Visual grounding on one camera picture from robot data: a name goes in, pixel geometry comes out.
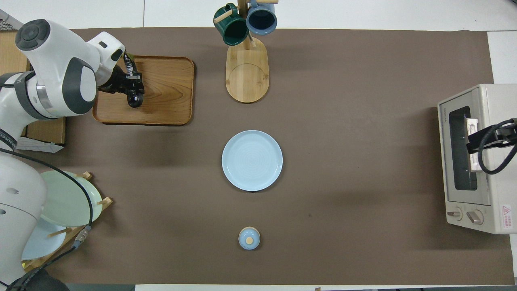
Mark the grey-blue mug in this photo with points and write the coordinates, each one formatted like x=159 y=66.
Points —
x=261 y=19

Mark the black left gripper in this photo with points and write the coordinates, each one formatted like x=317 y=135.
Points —
x=115 y=81

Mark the rectangular wooden tray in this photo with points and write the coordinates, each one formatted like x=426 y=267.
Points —
x=169 y=93

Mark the beige toaster oven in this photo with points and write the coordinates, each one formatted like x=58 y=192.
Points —
x=501 y=186

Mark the wooden mug tree stand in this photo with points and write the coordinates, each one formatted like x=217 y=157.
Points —
x=247 y=76

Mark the brown table mat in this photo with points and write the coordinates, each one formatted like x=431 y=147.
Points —
x=323 y=161

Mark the wooden plate rack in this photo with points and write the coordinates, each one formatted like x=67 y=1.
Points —
x=70 y=236

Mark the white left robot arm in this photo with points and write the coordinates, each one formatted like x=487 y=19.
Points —
x=56 y=68

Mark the dark purple toy eggplant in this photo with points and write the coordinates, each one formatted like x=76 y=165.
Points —
x=135 y=100

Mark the dark green mug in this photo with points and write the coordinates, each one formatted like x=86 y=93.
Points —
x=232 y=29

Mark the light blue plate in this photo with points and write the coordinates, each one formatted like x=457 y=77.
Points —
x=252 y=160
x=46 y=242

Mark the small blue lidded jar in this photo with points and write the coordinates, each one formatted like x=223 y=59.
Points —
x=249 y=238

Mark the silver oven knob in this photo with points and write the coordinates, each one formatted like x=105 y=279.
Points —
x=455 y=214
x=475 y=217

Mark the pale green plate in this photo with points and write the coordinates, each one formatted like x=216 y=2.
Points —
x=68 y=202

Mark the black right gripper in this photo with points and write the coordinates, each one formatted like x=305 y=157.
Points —
x=503 y=133

